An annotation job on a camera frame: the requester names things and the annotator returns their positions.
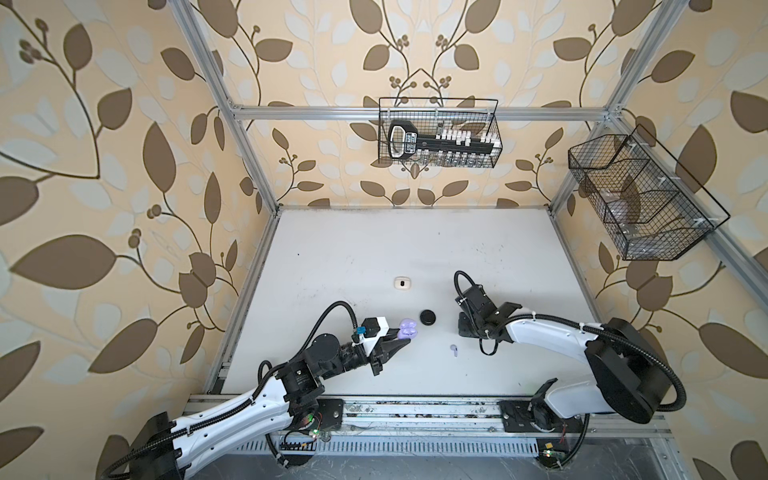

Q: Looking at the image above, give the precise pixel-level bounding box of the purple round charging case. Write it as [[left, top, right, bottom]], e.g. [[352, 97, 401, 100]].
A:
[[398, 319, 418, 339]]

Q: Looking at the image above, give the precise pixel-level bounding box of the black round charging case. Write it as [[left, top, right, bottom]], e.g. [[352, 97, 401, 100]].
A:
[[419, 309, 437, 326]]

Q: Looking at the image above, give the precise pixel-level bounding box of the cream earbud charging case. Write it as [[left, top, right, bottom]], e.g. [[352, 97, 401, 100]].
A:
[[394, 276, 412, 290]]

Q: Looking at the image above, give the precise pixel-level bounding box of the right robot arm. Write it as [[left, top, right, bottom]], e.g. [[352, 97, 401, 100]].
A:
[[453, 270, 688, 431]]

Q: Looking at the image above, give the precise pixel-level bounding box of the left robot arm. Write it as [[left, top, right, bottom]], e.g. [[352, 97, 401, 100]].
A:
[[97, 300, 418, 479]]

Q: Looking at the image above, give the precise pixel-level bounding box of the black tool with white parts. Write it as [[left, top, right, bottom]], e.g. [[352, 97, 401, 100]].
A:
[[384, 120, 503, 161]]

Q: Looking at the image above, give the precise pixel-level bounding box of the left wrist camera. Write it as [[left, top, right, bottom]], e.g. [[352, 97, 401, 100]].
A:
[[352, 316, 390, 357]]

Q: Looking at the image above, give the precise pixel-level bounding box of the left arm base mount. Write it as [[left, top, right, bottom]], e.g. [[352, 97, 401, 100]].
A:
[[266, 398, 345, 469]]

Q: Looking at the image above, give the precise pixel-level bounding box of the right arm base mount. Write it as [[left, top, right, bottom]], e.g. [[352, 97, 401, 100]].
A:
[[498, 400, 591, 470]]

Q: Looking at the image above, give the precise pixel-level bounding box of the black wire basket right wall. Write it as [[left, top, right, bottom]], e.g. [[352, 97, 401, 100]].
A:
[[568, 124, 731, 261]]

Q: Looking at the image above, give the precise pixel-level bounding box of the black wire basket wall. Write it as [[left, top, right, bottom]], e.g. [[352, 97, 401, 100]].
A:
[[377, 96, 503, 170], [568, 124, 731, 261]]

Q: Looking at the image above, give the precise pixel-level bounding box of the black wire basket back wall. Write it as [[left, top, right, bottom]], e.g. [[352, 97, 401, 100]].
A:
[[377, 96, 503, 170]]

